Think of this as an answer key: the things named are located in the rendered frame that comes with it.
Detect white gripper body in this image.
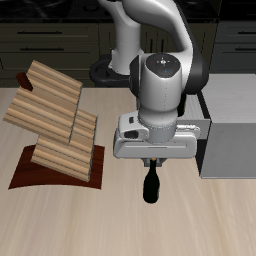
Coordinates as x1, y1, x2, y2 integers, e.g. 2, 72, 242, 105
112, 123, 202, 160

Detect dark kitchen cupboards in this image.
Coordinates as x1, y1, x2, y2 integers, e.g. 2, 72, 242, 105
0, 0, 256, 89

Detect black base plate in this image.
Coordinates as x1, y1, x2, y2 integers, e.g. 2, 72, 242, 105
88, 53, 141, 85

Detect grey cabinet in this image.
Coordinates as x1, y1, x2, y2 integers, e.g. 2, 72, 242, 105
181, 73, 256, 180

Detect wooden wine rack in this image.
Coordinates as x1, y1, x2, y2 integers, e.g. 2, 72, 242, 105
2, 59, 106, 191

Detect black wine bottle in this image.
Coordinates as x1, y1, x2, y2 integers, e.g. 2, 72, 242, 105
142, 157, 161, 204

